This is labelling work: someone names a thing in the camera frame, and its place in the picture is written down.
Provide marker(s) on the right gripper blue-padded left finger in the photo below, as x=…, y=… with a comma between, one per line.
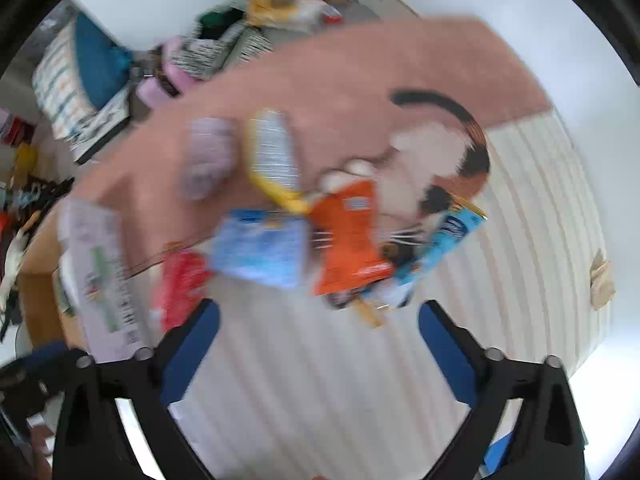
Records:
x=91, y=442

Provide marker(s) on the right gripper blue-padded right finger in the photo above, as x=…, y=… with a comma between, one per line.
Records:
x=522, y=421

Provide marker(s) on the red floral snack bag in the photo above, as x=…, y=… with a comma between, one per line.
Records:
x=181, y=287

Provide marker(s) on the blue long snack pack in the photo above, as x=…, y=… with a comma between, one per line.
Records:
x=460, y=220

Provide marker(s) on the light blue tissue pack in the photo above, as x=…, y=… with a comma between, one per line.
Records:
x=262, y=246

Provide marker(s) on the orange snack bag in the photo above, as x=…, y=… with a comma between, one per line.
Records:
x=353, y=259

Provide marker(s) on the yellow-ended clear snack bag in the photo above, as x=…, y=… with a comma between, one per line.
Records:
x=271, y=160

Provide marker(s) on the cardboard box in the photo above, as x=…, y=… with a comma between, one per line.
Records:
x=75, y=286

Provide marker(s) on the rug label tag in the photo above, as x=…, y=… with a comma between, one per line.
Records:
x=602, y=287

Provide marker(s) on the pink cat pattern rug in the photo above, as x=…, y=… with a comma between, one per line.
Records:
x=292, y=388

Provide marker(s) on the pink suitcase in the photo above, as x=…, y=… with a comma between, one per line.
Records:
x=162, y=80

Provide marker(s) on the plaid folded quilt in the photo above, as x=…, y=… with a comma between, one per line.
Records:
x=82, y=83

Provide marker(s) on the black white patterned bag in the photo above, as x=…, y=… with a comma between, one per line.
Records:
x=221, y=39

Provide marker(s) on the yellow snack bag on chair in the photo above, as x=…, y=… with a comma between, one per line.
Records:
x=298, y=15

